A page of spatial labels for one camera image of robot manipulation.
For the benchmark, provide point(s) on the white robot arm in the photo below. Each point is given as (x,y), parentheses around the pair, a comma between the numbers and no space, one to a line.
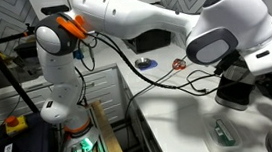
(136,12)

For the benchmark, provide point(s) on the black and silver coffeemaker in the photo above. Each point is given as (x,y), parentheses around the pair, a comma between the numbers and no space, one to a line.
(234,91)

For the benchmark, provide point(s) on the green item in clear wrap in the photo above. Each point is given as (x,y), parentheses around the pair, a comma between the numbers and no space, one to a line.
(224,132)

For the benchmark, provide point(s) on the clear plastic container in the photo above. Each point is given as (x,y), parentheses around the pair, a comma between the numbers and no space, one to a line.
(213,145)

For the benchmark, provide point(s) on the red round object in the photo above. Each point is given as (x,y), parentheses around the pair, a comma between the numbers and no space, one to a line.
(179,64)

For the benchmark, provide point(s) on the black box appliance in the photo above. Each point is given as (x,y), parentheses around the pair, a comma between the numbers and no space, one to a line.
(149,41)

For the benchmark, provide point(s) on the white drawer cabinet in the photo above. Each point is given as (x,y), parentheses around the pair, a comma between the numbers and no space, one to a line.
(105,85)

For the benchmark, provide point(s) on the wooden plank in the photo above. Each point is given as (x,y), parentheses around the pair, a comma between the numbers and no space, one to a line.
(110,138)

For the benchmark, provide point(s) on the blue plastic object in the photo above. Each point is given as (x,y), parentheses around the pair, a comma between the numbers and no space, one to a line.
(78,54)

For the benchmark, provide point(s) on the yellow emergency stop button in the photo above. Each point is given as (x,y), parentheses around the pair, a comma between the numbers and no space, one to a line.
(15,124)

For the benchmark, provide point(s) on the black tripod stand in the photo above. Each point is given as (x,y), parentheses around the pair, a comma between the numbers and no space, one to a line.
(6,73)

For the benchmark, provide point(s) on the green lit robot base mount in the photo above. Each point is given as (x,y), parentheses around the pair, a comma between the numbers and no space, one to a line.
(86,146)

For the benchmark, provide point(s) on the black camera bar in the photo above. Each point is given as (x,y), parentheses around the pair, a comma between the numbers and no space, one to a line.
(54,9)

